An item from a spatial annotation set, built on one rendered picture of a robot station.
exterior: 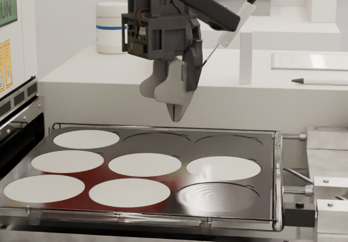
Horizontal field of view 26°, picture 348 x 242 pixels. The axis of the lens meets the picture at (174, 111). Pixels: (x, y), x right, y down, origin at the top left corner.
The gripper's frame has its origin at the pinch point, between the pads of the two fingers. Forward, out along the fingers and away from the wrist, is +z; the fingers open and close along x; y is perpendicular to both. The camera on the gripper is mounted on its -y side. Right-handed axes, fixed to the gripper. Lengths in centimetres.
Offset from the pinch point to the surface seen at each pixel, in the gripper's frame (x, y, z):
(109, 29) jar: -44.5, -13.8, -4.9
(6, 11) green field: -19.8, 16.7, -13.1
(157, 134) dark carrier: -11.4, -3.5, 6.6
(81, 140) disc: -15.0, 7.8, 6.5
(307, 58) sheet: -18.6, -42.1, -0.4
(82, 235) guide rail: 6.1, 18.7, 11.7
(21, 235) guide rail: 1.0, 24.5, 12.1
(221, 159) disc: 4.3, -4.2, 6.5
